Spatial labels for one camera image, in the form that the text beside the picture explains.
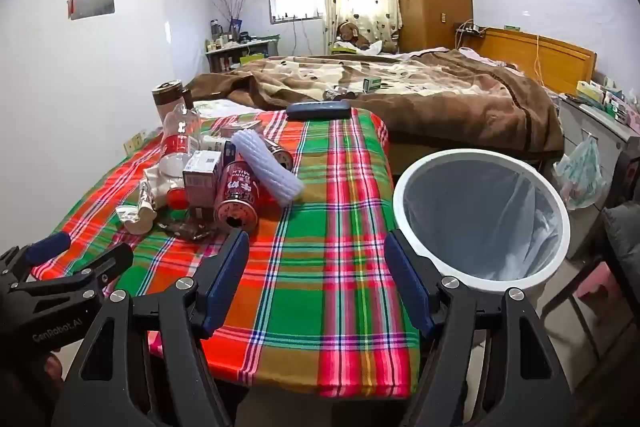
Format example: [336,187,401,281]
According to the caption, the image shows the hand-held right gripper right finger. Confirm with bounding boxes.
[384,229,576,427]

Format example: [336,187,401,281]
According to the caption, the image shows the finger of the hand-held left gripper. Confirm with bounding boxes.
[0,231,72,280]
[7,243,135,308]

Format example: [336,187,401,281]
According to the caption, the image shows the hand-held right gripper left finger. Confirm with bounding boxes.
[52,229,250,427]

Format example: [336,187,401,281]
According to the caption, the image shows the white packet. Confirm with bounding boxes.
[117,169,183,235]

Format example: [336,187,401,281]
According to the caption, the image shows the red can white script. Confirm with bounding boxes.
[214,161,273,230]

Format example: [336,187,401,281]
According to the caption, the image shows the white trash bin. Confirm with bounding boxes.
[392,148,571,295]

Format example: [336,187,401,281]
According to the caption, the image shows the red round plastic item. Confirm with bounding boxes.
[166,188,191,210]

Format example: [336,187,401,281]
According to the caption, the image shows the translucent bin liner bag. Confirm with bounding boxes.
[404,159,560,280]

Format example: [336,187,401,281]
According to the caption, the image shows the small printed paper carton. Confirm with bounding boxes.
[182,151,224,210]

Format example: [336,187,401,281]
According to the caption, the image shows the white foam fruit net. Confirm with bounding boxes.
[234,129,306,206]

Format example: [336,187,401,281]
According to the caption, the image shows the red can cartoon print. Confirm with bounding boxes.
[260,137,295,170]

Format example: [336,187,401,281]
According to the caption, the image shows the clear plastic cup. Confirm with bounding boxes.
[159,103,202,180]

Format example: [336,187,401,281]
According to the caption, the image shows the plaid tablecloth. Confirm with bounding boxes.
[31,107,426,400]

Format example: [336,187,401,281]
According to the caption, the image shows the white bed sheet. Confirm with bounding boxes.
[192,99,256,120]

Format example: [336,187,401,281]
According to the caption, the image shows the brown and beige tumbler mug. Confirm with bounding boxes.
[152,79,195,132]

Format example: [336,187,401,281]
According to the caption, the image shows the brown fleece blanket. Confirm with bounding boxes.
[184,48,565,152]

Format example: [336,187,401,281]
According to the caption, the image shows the dark blue glasses case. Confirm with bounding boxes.
[286,101,352,122]

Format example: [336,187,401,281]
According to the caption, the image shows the pink stool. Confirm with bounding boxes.
[575,264,618,303]

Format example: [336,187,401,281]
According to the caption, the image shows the hanging printed plastic bag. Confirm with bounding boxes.
[552,134,608,210]

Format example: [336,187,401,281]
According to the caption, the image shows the cluttered desk shelf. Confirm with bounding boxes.
[204,38,281,74]

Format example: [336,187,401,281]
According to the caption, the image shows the grey padded chair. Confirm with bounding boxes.
[540,202,640,360]

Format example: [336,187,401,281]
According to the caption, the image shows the grey nightstand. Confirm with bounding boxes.
[557,94,640,188]

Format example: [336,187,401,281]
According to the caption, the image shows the brown teddy bear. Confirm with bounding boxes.
[334,21,396,54]

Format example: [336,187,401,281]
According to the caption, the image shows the vase with twigs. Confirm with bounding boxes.
[210,0,251,38]

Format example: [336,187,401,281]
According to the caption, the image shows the wooden bed headboard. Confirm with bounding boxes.
[455,26,598,95]

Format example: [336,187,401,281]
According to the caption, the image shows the pile of medicine boxes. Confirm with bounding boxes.
[575,76,640,128]

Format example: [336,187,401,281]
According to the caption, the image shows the barred window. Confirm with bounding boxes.
[267,0,326,25]

